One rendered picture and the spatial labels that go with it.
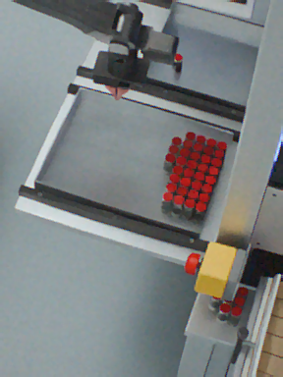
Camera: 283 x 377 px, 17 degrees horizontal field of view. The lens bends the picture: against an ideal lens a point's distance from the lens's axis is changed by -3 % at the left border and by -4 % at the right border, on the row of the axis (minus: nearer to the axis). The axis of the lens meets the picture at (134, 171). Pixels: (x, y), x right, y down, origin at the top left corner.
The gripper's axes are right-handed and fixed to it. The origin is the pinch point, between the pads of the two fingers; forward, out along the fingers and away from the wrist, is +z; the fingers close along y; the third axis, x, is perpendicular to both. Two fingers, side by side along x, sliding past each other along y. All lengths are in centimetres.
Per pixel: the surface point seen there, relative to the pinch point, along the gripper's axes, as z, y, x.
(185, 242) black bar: 10.2, 18.6, -23.4
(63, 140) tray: 13.3, -9.7, -4.0
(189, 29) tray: 14.2, 11.0, 35.0
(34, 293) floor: 102, -18, 2
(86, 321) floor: 101, -1, -4
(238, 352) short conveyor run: 6, 32, -47
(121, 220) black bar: 10.5, 5.7, -21.3
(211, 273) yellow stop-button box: -3.7, 23.8, -36.8
